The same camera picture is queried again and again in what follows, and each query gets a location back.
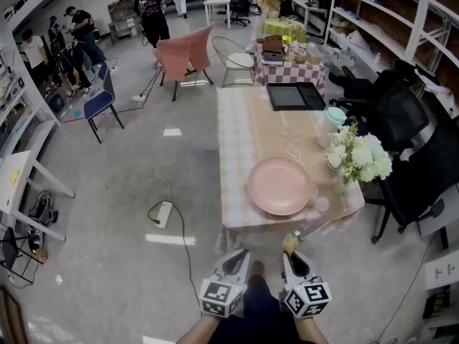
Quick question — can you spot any white wire basket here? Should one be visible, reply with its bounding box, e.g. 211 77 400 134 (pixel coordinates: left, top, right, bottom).
330 49 356 68

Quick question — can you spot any red cable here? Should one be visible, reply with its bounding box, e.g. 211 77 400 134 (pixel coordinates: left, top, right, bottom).
63 106 141 124

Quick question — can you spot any beige patterned tablecloth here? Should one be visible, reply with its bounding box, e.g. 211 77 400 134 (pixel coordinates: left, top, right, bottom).
214 86 366 254

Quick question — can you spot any black floor box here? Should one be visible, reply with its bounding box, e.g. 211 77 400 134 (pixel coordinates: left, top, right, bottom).
47 92 66 115

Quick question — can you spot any gray bag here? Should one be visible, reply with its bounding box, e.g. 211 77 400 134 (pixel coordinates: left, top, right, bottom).
27 189 59 228

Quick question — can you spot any pink cloth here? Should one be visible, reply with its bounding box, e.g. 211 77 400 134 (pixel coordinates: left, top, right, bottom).
152 25 214 82

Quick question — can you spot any white cabinet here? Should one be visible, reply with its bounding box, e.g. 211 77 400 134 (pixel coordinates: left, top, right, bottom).
424 251 459 290

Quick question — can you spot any white cable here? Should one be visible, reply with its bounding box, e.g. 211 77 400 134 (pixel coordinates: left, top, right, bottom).
138 98 173 204

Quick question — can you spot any blue chair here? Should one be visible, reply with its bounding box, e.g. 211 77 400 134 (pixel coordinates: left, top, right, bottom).
82 61 126 145

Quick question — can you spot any person's left forearm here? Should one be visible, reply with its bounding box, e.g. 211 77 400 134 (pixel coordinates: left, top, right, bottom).
175 313 219 344

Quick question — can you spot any pink checkered tablecloth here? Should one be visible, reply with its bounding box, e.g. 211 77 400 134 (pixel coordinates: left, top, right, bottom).
252 47 326 98

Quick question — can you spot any white flower bouquet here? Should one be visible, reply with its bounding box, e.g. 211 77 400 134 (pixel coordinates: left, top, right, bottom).
326 122 394 186

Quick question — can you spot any dark storage box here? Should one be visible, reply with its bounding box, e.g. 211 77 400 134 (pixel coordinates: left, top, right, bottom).
261 50 286 64

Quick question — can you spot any person's right forearm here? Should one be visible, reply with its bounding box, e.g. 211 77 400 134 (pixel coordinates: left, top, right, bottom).
293 315 329 344

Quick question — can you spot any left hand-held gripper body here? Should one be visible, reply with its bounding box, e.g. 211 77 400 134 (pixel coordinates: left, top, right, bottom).
199 270 249 318

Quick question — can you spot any wooden frame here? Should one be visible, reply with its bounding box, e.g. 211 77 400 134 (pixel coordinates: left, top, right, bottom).
0 285 30 344

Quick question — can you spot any cream tumbler mint lid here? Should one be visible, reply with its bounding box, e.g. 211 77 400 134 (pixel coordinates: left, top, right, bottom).
317 106 348 148

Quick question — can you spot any gold wire chair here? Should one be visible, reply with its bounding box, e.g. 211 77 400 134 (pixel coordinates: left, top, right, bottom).
211 36 256 88

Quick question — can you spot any black folding stand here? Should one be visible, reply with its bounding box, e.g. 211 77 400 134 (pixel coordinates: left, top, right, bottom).
0 226 44 287

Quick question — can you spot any black mesh office chair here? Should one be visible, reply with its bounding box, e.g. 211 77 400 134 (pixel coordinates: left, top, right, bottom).
371 118 459 245
328 59 430 156

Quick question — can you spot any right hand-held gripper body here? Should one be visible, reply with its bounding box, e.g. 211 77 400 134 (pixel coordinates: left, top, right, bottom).
278 277 333 318

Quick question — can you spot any green tablecloth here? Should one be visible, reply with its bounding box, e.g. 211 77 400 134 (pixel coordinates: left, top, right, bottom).
260 17 308 44

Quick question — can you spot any white table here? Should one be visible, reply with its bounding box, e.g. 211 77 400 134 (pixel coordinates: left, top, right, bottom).
0 150 76 242

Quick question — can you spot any brown wooden box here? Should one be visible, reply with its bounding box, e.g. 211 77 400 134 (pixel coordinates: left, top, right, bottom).
262 34 286 54

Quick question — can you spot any thin black cable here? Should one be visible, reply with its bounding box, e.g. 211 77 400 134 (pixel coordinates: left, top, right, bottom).
371 240 433 343

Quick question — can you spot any white shelving rack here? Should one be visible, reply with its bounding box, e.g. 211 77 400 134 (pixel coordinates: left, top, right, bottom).
324 0 459 121

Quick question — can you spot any white shelf unit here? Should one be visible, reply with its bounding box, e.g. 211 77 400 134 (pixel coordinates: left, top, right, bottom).
0 39 62 159

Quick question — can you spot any pale glass vase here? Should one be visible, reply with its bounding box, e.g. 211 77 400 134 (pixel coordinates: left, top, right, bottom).
335 176 352 196

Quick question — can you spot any yellow sponge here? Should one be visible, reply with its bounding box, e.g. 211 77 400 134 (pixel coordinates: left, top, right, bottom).
282 234 301 256

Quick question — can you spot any big pink plate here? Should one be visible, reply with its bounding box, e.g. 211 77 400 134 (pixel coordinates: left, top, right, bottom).
247 156 312 217

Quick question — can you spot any black tray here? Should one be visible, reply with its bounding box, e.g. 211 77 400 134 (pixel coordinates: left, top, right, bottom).
265 82 326 112

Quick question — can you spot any person's dark navy clothing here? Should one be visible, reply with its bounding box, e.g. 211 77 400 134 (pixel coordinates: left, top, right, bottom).
209 274 316 344

